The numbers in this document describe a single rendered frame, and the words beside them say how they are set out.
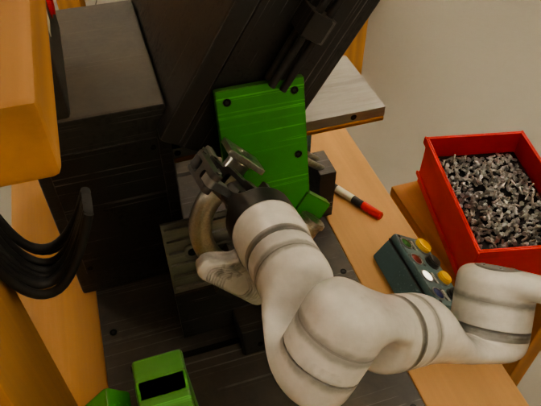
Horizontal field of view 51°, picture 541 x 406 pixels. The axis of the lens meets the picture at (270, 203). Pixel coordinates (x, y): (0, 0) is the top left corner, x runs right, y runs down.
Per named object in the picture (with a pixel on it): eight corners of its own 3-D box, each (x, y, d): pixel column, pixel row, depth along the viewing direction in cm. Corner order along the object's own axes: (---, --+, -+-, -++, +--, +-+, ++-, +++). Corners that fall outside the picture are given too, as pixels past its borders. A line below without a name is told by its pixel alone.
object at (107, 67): (162, 156, 117) (133, -3, 92) (194, 269, 96) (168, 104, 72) (70, 175, 113) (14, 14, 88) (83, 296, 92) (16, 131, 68)
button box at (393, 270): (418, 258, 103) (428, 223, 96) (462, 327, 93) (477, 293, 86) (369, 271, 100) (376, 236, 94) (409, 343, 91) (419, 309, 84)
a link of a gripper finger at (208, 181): (246, 193, 61) (241, 184, 63) (213, 172, 59) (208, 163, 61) (233, 210, 62) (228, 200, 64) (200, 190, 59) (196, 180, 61)
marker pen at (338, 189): (323, 187, 110) (324, 181, 109) (328, 183, 111) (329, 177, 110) (377, 221, 104) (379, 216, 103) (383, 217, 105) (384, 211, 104)
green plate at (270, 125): (292, 191, 88) (283, 58, 77) (311, 218, 81) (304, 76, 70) (220, 207, 86) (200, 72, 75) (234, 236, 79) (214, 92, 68)
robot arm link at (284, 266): (288, 308, 58) (328, 238, 55) (349, 430, 45) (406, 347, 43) (227, 296, 55) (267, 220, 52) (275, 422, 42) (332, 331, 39)
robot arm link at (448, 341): (344, 370, 55) (357, 283, 55) (464, 342, 74) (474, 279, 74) (430, 404, 49) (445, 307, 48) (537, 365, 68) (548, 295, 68)
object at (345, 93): (344, 69, 103) (345, 55, 101) (383, 122, 92) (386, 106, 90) (127, 109, 95) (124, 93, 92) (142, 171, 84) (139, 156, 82)
